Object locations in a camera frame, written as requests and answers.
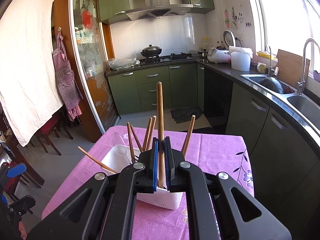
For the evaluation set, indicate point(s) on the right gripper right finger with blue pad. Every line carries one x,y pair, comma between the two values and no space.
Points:
173,158

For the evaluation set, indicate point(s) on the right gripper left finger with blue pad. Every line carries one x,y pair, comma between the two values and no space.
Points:
147,178

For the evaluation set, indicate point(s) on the white plastic utensil holder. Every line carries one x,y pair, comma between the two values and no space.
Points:
119,157

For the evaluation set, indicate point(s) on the translucent plastic spoon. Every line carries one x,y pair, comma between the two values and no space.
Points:
117,139

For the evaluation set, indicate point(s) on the green kitchen cabinets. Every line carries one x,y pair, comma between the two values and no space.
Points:
281,131

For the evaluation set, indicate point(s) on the chrome kitchen faucet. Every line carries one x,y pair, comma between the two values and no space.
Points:
301,82

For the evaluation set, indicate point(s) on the dark floor mat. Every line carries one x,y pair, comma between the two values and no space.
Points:
181,115

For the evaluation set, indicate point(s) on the purple floral tablecloth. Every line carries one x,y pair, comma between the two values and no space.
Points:
211,153

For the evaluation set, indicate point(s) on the plastic bag on counter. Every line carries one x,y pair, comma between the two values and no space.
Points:
118,64

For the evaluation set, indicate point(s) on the gas stove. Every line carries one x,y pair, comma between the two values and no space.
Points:
168,58

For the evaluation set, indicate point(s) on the black wok with lid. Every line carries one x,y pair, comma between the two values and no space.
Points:
151,51

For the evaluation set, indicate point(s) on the checked pink apron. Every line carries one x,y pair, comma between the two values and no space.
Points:
65,79

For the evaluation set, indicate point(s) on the red wooden chair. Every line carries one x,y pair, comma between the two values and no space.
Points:
51,126

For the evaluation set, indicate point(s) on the white plastic bucket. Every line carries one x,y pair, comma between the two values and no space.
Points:
240,58

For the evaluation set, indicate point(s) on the white hanging cloth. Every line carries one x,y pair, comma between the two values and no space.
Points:
29,95

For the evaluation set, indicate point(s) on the glass sliding door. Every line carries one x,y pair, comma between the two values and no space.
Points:
91,61

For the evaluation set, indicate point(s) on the steel range hood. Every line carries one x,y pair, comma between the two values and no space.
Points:
139,9

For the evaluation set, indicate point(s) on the stainless steel sink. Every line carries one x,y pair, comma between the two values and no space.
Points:
282,87

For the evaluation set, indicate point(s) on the wooden cutting board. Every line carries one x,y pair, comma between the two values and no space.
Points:
290,67

